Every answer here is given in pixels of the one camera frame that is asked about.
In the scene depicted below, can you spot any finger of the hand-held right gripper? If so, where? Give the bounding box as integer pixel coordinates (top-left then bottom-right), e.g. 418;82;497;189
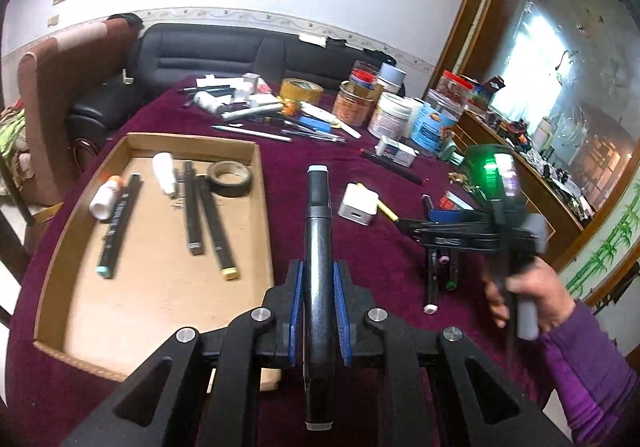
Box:
420;233;496;252
399;207;496;234

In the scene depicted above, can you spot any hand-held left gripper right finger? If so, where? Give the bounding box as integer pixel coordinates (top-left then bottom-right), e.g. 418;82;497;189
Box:
332;261;573;447

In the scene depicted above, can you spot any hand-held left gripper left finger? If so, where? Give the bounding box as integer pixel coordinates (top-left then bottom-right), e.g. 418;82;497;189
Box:
60;259;303;447

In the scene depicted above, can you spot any small printed carton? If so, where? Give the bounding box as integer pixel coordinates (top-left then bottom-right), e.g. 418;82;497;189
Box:
439;191;476;212

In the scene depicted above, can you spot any green-capped black marker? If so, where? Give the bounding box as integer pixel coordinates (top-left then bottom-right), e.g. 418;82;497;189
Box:
442;252;458;290

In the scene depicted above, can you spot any pink-capped black marker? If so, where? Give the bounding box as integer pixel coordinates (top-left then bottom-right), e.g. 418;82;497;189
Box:
422;247;441;315

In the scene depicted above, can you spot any red-capped black marker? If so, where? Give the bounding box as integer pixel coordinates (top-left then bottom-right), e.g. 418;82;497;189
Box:
360;148;427;185

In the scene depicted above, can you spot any yellow and black pen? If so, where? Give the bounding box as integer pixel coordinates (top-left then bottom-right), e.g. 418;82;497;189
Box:
356;183;426;230

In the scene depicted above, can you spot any yellow-capped black marker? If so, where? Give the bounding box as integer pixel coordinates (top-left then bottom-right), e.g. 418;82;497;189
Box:
196;173;240;282

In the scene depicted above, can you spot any black tape roll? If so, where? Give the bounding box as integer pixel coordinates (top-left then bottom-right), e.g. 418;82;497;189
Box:
207;160;252;198

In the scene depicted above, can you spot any grey-capped black marker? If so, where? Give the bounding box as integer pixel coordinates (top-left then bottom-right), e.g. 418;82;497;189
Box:
183;161;205;256

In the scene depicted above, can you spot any shallow cardboard tray box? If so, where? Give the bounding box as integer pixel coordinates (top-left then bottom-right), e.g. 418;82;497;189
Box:
32;132;276;380

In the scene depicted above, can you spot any plain white bottle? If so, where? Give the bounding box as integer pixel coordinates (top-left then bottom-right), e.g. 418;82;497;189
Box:
152;153;177;198

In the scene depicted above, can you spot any teal-capped black marker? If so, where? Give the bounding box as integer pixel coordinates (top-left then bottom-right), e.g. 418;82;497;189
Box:
96;173;145;279

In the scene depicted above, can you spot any white bottle orange cap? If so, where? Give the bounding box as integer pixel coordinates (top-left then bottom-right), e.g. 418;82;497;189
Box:
89;175;123;221

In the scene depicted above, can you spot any person's right forearm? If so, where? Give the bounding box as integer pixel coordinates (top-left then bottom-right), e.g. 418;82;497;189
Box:
537;299;640;447

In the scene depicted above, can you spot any person's right hand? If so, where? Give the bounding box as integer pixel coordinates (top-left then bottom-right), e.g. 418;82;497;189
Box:
482;257;576;334

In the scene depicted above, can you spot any small white blue box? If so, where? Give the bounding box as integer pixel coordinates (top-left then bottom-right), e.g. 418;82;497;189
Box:
375;136;419;166

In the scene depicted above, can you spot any clear jar blue label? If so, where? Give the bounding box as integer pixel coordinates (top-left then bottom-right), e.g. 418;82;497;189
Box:
411;89;463;152

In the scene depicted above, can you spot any white charger block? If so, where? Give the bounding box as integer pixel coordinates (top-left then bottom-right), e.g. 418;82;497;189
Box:
338;183;379;224

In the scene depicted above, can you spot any white jar with label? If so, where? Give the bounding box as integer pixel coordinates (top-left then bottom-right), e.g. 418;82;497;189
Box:
367;93;416;140

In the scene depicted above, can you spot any clear jar red lid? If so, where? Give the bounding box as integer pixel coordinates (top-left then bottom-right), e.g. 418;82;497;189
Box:
436;71;473;100

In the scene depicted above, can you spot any orange label jar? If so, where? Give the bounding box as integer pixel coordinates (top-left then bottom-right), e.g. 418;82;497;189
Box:
332;82;378;128

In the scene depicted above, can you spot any grey-blue lidded container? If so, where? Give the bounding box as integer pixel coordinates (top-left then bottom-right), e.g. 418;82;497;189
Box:
377;63;407;95

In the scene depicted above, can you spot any dark ballpoint pen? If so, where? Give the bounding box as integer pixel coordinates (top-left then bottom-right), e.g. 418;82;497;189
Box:
280;127;347;146

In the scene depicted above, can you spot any cabinet mirror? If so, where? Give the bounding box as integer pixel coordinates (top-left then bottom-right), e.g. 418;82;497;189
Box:
487;0;640;228

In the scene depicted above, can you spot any striped jar red lid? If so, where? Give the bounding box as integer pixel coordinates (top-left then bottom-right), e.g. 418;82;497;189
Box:
348;61;381;92

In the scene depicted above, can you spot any white tube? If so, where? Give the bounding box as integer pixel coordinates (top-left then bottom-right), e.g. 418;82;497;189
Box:
300;104;362;140

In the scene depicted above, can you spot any silver pen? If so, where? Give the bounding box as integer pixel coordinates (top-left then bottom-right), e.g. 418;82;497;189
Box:
210;124;293;144

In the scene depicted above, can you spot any wooden sideboard cabinet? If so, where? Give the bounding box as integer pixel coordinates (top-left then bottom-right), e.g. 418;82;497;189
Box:
430;0;640;308

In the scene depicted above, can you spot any yellow tape roll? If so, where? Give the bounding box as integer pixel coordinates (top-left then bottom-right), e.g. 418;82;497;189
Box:
278;78;323;104

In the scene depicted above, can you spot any small white cube box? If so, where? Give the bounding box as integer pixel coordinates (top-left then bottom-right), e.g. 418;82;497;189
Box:
242;73;262;102

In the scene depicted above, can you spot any black leather sofa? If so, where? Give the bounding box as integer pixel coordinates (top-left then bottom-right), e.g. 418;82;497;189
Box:
67;23;406;138

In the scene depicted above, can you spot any dark wooden chair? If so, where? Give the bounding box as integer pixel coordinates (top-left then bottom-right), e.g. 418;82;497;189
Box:
0;154;66;328

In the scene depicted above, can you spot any brown armchair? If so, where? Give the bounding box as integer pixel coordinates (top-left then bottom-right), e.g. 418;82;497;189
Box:
17;17;143;208

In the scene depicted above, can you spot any pile of printed cloths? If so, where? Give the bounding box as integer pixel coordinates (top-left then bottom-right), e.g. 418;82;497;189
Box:
0;107;43;192

